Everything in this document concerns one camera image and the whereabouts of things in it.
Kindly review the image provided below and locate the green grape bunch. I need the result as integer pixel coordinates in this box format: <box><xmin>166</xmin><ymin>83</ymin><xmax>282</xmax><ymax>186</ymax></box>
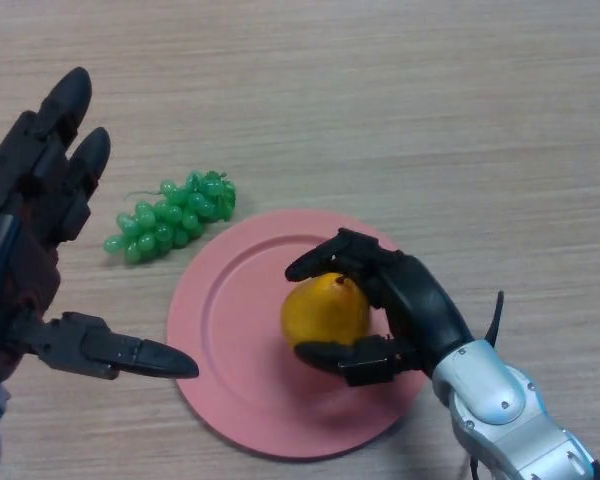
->
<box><xmin>103</xmin><ymin>169</ymin><xmax>237</xmax><ymax>265</ymax></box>

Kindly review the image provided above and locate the yellow pear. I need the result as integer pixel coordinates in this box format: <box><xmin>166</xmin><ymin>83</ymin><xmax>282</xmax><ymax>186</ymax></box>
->
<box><xmin>280</xmin><ymin>272</ymin><xmax>371</xmax><ymax>351</ymax></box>

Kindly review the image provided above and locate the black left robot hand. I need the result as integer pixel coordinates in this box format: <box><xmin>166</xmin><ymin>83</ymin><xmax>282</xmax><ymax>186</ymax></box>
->
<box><xmin>0</xmin><ymin>67</ymin><xmax>201</xmax><ymax>384</ymax></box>

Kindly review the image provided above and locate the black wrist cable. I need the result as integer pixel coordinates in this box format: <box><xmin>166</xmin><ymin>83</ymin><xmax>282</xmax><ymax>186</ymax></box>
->
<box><xmin>467</xmin><ymin>291</ymin><xmax>505</xmax><ymax>480</ymax></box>

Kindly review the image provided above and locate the pink round plate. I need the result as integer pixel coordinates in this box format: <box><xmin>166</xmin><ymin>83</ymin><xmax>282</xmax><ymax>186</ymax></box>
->
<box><xmin>166</xmin><ymin>208</ymin><xmax>431</xmax><ymax>460</ymax></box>

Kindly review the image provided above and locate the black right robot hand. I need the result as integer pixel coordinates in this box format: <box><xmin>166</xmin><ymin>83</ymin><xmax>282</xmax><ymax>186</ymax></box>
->
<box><xmin>284</xmin><ymin>227</ymin><xmax>476</xmax><ymax>389</ymax></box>

